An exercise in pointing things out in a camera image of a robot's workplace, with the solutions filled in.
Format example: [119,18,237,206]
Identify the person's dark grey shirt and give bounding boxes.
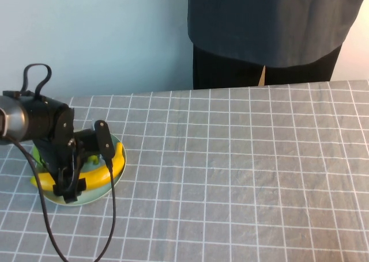
[186,0,364,69]

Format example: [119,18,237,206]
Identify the person's black trousers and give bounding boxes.
[191,43,344,90]

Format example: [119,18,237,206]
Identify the yellow toy banana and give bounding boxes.
[30,142,127,192]

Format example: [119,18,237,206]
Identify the green striped toy melon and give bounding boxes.
[32,145,47,170]

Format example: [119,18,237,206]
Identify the black looped wrist cable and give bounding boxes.
[22,63,52,99]

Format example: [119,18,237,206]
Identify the teal round plate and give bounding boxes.
[32,132,128,207]

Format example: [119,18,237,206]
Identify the grey checked tablecloth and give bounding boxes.
[0,80,369,262]

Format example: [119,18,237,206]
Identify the black camera cable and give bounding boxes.
[92,158,116,262]

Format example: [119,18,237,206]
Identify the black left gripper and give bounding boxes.
[33,106,87,204]

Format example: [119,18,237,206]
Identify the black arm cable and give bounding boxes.
[11,137,69,262]

